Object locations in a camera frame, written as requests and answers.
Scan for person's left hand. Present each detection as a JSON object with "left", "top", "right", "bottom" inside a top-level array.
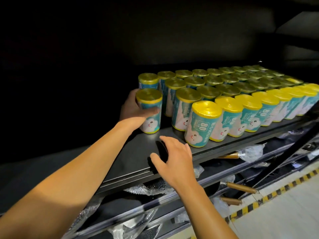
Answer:
[{"left": 119, "top": 89, "right": 160, "bottom": 128}]

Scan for person's right hand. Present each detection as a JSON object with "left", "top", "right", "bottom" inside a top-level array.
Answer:
[{"left": 150, "top": 135, "right": 198, "bottom": 191}]

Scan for yellow bag roll teal label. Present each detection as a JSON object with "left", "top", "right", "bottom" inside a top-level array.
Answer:
[{"left": 136, "top": 88, "right": 163, "bottom": 134}]

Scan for person's left forearm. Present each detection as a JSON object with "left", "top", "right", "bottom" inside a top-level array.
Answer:
[{"left": 0, "top": 119, "right": 148, "bottom": 239}]

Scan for person's right forearm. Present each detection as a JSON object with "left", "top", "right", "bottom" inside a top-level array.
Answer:
[{"left": 177, "top": 182, "right": 240, "bottom": 239}]

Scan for black metal shelf rack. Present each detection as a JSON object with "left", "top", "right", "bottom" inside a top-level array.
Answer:
[{"left": 62, "top": 107, "right": 319, "bottom": 239}]

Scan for bubble wrap sheet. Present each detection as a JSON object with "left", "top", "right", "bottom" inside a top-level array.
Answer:
[{"left": 124, "top": 181, "right": 176, "bottom": 197}]

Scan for rows of yellow bag rolls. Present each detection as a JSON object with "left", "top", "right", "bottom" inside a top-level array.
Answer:
[{"left": 138, "top": 65, "right": 319, "bottom": 149}]

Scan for clear plastic bag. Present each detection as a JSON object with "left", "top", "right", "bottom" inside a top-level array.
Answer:
[{"left": 238, "top": 144, "right": 266, "bottom": 164}]

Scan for black pan wooden handle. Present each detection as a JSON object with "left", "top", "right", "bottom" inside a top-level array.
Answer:
[
  {"left": 217, "top": 181, "right": 260, "bottom": 197},
  {"left": 219, "top": 197, "right": 243, "bottom": 206},
  {"left": 219, "top": 152, "right": 241, "bottom": 160}
]

